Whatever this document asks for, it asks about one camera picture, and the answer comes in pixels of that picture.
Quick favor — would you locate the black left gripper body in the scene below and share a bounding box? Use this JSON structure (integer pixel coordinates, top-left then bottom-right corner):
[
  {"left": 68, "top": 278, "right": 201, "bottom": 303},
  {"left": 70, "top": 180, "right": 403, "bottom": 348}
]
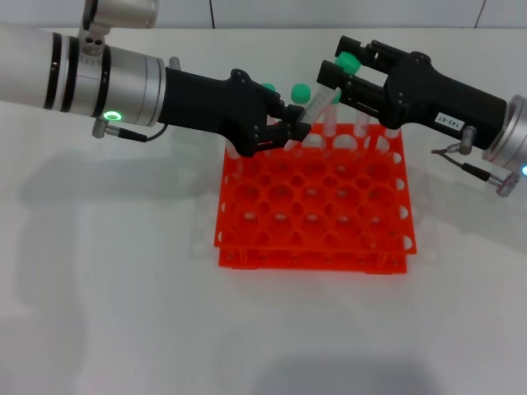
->
[{"left": 158, "top": 67, "right": 289, "bottom": 159}]

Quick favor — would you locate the dark right arm cable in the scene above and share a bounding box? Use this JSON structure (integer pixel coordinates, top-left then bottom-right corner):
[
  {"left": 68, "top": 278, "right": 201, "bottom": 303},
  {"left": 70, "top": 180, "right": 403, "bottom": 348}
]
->
[{"left": 430, "top": 146, "right": 518, "bottom": 199}]

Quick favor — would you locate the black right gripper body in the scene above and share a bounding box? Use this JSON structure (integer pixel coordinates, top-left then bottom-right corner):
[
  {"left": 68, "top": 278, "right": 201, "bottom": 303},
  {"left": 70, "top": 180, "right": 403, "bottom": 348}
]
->
[{"left": 377, "top": 50, "right": 507, "bottom": 150}]

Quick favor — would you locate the orange test tube rack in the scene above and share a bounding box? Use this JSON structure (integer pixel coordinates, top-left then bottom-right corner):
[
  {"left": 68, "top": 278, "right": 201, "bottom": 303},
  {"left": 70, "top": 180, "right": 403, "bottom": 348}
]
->
[{"left": 213, "top": 120, "right": 419, "bottom": 274}]

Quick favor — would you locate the dark left arm cable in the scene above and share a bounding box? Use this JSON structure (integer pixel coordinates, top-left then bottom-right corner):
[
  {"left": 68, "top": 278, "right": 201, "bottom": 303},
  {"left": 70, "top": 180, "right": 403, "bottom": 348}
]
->
[{"left": 91, "top": 118, "right": 170, "bottom": 144}]

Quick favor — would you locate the dark arm cable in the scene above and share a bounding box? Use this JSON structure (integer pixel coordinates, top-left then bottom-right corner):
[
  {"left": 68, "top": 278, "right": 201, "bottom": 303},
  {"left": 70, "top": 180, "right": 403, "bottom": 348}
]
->
[
  {"left": 91, "top": 118, "right": 170, "bottom": 144},
  {"left": 430, "top": 146, "right": 518, "bottom": 199}
]

